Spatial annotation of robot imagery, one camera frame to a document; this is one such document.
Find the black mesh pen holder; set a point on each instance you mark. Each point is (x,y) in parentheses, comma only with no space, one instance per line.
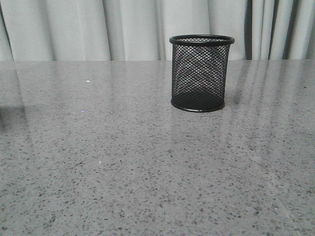
(199,66)

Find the white pleated curtain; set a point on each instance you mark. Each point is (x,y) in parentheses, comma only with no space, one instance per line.
(45,30)

